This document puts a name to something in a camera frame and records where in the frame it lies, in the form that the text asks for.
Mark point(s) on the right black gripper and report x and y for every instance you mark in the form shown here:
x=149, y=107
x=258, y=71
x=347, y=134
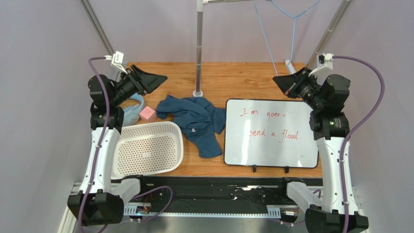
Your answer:
x=299, y=83

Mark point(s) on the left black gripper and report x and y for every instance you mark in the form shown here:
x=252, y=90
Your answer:
x=143, y=82

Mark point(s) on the dark blue t shirt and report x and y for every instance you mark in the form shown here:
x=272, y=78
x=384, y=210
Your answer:
x=199, y=121

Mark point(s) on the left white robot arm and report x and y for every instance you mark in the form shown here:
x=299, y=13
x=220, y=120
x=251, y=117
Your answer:
x=97, y=202

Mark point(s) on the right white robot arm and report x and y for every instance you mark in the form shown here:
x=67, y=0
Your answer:
x=336, y=211

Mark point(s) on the pink cube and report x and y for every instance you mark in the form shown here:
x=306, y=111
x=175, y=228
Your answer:
x=148, y=114

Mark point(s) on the light blue headphones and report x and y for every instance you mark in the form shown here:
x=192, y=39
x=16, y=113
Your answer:
x=132, y=113

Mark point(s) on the whiteboard with red writing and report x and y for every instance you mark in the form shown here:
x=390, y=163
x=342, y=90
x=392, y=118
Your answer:
x=272, y=133

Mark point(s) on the white perforated plastic basket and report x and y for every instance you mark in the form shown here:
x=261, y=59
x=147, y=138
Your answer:
x=148, y=149

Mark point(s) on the silver clothes rack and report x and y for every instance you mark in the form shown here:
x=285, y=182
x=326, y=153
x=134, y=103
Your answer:
x=332, y=26

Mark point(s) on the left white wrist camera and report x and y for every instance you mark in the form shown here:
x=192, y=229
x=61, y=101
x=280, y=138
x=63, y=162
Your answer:
x=116, y=60

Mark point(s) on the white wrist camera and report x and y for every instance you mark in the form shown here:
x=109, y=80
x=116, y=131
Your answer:
x=116, y=60
x=324, y=66

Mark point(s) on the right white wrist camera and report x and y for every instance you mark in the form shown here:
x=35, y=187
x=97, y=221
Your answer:
x=324, y=66

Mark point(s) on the left aluminium frame post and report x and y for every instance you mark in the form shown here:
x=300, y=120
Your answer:
x=87, y=6

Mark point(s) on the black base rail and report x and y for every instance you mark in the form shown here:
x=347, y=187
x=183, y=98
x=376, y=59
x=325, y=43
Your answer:
x=216, y=197

